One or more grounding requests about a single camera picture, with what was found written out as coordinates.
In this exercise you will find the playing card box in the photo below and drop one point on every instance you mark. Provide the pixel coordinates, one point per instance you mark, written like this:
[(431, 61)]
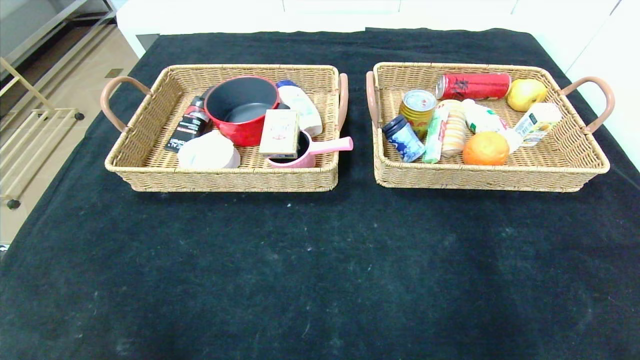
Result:
[(279, 134)]

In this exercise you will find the blue chewing gum bottle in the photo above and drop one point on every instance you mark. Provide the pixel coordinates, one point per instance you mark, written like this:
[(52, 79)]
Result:
[(407, 143)]

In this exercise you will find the red black cooking pot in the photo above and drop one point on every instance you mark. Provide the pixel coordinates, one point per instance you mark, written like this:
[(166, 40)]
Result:
[(240, 100)]

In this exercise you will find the gold Red Bull can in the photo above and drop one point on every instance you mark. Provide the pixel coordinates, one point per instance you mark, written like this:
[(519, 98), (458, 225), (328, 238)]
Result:
[(417, 113)]

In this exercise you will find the Hi-Chew candy stick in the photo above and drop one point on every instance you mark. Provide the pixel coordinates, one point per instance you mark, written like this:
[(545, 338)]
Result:
[(435, 137)]

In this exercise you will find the sandwich biscuits roll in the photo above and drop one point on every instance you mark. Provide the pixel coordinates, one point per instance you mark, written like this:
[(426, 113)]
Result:
[(456, 130)]

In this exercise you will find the pink saucepan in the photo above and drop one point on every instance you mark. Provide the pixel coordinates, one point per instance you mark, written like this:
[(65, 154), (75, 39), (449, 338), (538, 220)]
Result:
[(330, 145)]

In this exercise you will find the white bottle blue cap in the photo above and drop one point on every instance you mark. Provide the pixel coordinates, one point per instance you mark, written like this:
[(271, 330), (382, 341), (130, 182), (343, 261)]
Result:
[(305, 107)]

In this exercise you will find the black tablecloth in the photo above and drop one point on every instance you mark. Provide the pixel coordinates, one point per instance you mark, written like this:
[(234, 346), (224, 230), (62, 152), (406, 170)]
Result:
[(320, 270)]

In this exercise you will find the white bowl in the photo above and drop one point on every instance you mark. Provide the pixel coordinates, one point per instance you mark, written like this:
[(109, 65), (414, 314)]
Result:
[(210, 152)]

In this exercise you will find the black red cleanser tube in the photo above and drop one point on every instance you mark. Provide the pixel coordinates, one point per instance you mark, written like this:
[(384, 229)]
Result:
[(187, 130)]

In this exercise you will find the orange fruit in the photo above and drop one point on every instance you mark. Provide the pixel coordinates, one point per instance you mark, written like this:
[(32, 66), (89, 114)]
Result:
[(485, 148)]

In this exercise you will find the white yogurt drink bottle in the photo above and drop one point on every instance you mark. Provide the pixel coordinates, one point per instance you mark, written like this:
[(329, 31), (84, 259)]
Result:
[(482, 120)]

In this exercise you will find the red soda can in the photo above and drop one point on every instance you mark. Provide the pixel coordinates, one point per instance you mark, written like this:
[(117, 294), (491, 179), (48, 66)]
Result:
[(475, 86)]

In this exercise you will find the yellow pear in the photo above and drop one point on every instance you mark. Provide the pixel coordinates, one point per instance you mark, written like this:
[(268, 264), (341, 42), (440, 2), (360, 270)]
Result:
[(525, 95)]

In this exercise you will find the white green juice carton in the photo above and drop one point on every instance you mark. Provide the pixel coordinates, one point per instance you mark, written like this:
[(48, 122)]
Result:
[(537, 122)]

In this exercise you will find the light wooden rack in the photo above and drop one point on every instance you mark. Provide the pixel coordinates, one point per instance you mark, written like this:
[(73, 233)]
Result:
[(55, 111)]

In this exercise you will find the grey metal shelf unit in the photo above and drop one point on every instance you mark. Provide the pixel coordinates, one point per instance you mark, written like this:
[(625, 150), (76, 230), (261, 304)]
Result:
[(50, 30)]

